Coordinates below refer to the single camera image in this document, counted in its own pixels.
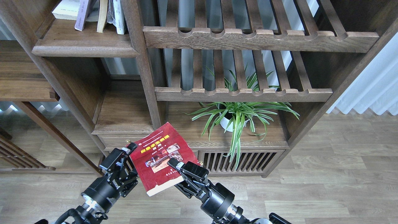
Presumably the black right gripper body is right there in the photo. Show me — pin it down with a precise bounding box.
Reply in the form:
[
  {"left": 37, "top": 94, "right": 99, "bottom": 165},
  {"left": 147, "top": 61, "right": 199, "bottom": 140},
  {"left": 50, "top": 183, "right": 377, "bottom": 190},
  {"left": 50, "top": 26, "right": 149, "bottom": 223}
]
[{"left": 175, "top": 161, "right": 235, "bottom": 220}]

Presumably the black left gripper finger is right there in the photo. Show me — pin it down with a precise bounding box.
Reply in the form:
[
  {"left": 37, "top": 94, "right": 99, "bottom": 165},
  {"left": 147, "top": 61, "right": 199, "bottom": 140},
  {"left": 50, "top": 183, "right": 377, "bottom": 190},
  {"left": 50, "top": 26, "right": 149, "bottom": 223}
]
[{"left": 122, "top": 142, "right": 137, "bottom": 155}]

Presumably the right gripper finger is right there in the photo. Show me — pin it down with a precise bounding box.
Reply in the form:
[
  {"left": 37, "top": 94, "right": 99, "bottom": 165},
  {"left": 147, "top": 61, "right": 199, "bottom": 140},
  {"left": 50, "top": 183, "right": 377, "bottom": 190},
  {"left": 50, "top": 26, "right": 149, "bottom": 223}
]
[{"left": 168, "top": 158, "right": 185, "bottom": 171}]

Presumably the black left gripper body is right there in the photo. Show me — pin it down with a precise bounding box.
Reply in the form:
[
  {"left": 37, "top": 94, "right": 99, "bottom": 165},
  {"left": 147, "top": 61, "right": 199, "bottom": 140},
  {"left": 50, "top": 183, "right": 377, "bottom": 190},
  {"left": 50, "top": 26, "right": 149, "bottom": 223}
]
[{"left": 81, "top": 148, "right": 138, "bottom": 213}]

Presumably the red cover book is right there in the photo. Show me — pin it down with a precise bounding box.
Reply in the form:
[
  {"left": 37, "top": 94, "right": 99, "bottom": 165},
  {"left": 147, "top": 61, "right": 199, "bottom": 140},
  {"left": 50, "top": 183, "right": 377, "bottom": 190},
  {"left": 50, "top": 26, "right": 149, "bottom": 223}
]
[{"left": 130, "top": 122, "right": 200, "bottom": 197}]

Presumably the white lavender book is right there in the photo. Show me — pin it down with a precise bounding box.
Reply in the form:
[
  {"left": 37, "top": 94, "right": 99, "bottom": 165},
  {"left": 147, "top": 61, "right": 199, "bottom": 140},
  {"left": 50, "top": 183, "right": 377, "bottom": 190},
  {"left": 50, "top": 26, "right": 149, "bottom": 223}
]
[{"left": 74, "top": 0, "right": 95, "bottom": 31}]

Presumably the yellow green book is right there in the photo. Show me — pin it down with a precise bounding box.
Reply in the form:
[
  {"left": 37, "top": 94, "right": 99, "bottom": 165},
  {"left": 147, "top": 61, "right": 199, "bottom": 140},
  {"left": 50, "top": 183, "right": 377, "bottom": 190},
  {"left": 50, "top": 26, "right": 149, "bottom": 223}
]
[{"left": 52, "top": 0, "right": 100, "bottom": 22}]

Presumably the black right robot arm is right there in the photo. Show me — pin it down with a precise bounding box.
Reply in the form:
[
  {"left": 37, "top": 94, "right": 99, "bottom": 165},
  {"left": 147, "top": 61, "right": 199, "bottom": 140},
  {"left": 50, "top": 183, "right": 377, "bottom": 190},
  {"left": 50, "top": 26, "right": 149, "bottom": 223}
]
[{"left": 168, "top": 158, "right": 289, "bottom": 224}]

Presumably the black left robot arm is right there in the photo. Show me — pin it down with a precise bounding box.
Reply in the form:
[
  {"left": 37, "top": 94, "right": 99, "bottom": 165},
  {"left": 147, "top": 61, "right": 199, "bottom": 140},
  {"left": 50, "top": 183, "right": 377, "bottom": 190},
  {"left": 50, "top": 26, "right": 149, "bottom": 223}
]
[{"left": 54, "top": 142, "right": 138, "bottom": 224}]

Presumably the white plant pot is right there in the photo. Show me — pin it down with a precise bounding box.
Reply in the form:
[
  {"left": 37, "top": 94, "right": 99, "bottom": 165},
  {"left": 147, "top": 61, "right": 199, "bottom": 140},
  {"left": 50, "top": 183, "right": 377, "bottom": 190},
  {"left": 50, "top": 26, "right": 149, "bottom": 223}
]
[{"left": 219, "top": 112, "right": 236, "bottom": 132}]

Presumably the green spider plant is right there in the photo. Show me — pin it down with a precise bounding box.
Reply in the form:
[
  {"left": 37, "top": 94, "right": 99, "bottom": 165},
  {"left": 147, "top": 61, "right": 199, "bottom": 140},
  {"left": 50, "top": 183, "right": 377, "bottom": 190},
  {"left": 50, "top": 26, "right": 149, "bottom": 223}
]
[{"left": 184, "top": 64, "right": 300, "bottom": 170}]

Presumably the dark wooden bookshelf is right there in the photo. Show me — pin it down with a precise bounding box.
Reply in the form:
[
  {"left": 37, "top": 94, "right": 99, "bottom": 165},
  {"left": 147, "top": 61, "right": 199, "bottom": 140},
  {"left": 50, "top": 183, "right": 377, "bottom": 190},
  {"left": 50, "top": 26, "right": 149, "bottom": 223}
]
[{"left": 1, "top": 0, "right": 397, "bottom": 177}]

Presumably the tan upright book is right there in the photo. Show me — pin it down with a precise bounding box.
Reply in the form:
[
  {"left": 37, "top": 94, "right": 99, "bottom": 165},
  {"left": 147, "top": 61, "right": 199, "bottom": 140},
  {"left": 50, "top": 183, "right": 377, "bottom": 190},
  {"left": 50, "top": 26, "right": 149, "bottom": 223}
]
[{"left": 96, "top": 0, "right": 109, "bottom": 33}]

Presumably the white curtain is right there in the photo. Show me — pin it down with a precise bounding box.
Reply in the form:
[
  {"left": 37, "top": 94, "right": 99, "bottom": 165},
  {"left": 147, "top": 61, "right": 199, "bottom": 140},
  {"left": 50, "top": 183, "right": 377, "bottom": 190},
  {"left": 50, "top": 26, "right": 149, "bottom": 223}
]
[{"left": 327, "top": 34, "right": 398, "bottom": 116}]

